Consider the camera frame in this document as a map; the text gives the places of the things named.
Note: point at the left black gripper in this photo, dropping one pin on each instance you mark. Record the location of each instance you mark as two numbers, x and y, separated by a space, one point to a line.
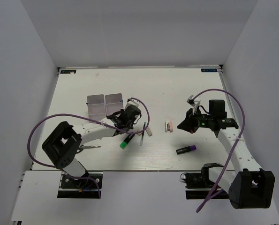
131 127

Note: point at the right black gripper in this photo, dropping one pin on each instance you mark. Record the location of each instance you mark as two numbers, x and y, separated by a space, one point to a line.
188 124

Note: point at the green black highlighter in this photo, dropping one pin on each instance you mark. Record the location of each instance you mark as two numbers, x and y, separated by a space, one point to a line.
125 142

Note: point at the green gel pen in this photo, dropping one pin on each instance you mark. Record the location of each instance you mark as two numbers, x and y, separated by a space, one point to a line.
142 135

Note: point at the purple black highlighter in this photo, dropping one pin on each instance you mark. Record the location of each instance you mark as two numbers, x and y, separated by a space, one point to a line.
185 149

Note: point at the grey eraser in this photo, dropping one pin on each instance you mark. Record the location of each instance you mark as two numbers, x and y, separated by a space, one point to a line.
148 131

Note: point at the black handled scissors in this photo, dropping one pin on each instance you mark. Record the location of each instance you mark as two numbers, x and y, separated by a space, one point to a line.
82 147

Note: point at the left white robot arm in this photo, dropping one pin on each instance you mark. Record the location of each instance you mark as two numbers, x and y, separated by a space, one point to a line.
62 144

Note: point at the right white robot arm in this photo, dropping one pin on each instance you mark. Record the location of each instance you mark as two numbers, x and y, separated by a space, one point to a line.
248 186

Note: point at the right white organizer container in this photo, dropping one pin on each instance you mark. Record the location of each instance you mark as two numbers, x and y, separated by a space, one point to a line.
112 108

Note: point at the white organizer container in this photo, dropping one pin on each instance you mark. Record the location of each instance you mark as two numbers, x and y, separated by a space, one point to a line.
112 108
96 112

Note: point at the left white organizer container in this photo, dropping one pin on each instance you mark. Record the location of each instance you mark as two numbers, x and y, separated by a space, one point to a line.
96 112

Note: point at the right corner label sticker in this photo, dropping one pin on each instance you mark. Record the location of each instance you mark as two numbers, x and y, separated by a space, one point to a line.
209 70

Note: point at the corner label sticker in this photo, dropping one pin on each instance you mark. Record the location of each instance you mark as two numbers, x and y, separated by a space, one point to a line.
209 70
67 71

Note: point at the left corner label sticker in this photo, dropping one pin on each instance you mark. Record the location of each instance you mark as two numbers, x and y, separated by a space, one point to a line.
67 71

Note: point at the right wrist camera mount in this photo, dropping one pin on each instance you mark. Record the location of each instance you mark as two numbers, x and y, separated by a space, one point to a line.
194 102

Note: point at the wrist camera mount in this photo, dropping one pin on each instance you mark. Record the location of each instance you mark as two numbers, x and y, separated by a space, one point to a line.
130 102
194 102

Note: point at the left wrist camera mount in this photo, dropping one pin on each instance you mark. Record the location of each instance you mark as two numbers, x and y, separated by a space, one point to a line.
130 102

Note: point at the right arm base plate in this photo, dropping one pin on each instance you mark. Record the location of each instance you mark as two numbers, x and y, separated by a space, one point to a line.
198 184

